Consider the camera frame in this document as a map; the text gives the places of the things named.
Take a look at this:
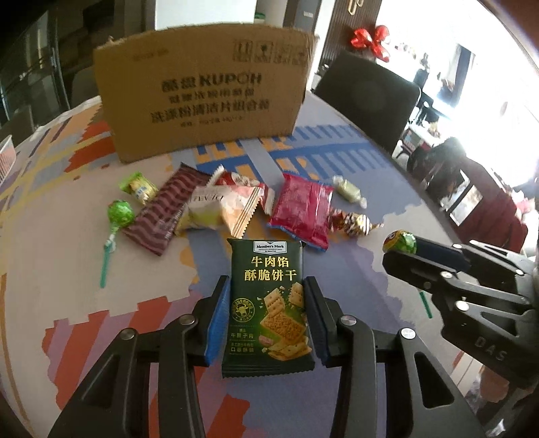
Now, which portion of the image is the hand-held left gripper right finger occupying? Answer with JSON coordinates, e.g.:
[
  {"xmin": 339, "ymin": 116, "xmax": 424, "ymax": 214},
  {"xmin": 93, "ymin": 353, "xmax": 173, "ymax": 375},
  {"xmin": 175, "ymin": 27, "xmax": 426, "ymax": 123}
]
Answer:
[{"xmin": 303, "ymin": 276, "xmax": 481, "ymax": 438}]

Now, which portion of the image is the gold red wrapped candy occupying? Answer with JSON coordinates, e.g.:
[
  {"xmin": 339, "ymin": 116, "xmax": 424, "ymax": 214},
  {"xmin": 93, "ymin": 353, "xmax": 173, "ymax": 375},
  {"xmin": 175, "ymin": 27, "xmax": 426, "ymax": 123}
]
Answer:
[{"xmin": 328, "ymin": 207, "xmax": 385, "ymax": 237}]

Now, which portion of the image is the red snack packet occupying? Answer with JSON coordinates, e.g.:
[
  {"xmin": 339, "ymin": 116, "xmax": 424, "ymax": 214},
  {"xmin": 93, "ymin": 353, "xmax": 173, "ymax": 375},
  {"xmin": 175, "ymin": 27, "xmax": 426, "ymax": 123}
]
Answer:
[{"xmin": 268, "ymin": 173, "xmax": 335, "ymax": 252}]

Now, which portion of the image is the yellow green round lollipop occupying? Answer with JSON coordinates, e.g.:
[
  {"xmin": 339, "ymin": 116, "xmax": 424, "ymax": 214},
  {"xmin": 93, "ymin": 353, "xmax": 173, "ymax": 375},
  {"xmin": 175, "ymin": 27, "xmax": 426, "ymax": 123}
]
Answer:
[{"xmin": 382, "ymin": 229, "xmax": 433, "ymax": 319}]

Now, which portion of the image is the green cracker packet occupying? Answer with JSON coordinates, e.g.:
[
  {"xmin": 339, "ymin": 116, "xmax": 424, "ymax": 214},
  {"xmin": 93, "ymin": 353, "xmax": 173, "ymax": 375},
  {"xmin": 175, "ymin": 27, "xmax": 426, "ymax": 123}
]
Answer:
[{"xmin": 222, "ymin": 238, "xmax": 316, "ymax": 378}]

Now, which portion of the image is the brown cardboard box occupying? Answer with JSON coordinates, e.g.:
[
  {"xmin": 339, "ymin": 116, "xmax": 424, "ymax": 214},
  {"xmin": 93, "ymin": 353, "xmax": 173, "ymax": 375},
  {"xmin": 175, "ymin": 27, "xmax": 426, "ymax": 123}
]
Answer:
[{"xmin": 93, "ymin": 23, "xmax": 320, "ymax": 164}]

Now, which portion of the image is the grey dining chair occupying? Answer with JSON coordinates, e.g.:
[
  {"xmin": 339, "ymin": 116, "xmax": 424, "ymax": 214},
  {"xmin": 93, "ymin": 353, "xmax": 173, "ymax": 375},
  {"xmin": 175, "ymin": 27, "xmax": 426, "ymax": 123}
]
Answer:
[{"xmin": 69, "ymin": 65, "xmax": 99, "ymax": 108}]

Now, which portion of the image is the small green candy packet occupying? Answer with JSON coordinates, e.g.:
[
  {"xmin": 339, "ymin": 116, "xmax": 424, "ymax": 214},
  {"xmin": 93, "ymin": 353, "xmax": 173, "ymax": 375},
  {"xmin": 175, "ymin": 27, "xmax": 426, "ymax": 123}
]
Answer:
[{"xmin": 119, "ymin": 170, "xmax": 159, "ymax": 206}]

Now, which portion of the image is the pale green wrapped candy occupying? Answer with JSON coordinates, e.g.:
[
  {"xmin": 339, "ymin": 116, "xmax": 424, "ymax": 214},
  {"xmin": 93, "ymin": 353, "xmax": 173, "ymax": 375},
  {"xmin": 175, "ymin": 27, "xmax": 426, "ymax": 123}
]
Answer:
[{"xmin": 332, "ymin": 175, "xmax": 368, "ymax": 208}]

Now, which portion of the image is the red foil balloon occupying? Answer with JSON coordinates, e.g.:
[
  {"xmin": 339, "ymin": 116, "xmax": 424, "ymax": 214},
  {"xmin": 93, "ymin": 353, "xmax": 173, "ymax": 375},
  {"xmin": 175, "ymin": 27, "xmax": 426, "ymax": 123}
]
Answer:
[{"xmin": 350, "ymin": 25, "xmax": 390, "ymax": 62}]

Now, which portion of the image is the white plastic basket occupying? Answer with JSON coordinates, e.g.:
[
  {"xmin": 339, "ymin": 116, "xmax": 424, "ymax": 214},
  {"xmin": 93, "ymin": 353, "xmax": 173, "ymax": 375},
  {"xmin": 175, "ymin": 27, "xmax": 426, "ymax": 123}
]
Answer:
[{"xmin": 0, "ymin": 135, "xmax": 18, "ymax": 184}]

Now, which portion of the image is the red white small packet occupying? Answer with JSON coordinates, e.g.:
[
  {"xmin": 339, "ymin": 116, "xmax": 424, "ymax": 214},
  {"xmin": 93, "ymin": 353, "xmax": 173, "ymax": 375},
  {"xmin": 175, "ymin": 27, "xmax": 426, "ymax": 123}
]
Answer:
[{"xmin": 211, "ymin": 165, "xmax": 276, "ymax": 215}]

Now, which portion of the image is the maroon striped wafer bar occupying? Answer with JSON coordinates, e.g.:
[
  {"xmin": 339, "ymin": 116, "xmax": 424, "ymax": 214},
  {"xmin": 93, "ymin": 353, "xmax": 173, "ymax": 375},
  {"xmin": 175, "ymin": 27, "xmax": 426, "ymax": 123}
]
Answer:
[{"xmin": 123, "ymin": 162, "xmax": 211, "ymax": 257}]

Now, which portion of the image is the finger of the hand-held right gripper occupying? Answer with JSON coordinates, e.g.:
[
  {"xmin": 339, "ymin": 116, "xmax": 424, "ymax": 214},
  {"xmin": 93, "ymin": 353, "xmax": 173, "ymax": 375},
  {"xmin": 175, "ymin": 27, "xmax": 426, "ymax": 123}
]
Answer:
[
  {"xmin": 414, "ymin": 237, "xmax": 539, "ymax": 281},
  {"xmin": 381, "ymin": 250, "xmax": 535, "ymax": 316}
]

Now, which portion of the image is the dark framed glass door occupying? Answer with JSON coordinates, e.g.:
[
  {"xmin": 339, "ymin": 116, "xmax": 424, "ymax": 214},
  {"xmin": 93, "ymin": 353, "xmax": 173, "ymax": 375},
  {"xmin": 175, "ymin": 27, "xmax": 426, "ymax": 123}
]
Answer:
[{"xmin": 0, "ymin": 0, "xmax": 74, "ymax": 127}]

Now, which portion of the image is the white yellow snack packet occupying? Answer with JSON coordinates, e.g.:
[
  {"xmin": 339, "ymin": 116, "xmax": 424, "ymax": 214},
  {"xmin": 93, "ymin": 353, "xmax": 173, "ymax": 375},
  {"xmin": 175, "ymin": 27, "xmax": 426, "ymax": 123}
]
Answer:
[{"xmin": 175, "ymin": 185, "xmax": 230, "ymax": 237}]

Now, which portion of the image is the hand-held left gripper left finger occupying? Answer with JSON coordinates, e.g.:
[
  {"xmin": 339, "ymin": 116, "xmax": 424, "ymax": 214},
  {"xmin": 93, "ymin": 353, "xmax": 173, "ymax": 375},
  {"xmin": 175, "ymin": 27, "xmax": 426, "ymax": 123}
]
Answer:
[{"xmin": 47, "ymin": 275, "xmax": 231, "ymax": 438}]

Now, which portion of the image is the orange white snack packet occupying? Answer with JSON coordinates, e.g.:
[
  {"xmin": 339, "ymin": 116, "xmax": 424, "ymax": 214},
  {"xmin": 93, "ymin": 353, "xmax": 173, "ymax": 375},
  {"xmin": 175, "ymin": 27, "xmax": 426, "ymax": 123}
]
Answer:
[{"xmin": 219, "ymin": 185, "xmax": 265, "ymax": 241}]

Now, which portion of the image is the black dining chair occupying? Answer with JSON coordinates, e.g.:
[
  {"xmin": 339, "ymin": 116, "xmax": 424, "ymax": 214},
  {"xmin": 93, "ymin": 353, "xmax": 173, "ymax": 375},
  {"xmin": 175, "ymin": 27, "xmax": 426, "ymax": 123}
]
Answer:
[{"xmin": 314, "ymin": 51, "xmax": 422, "ymax": 154}]

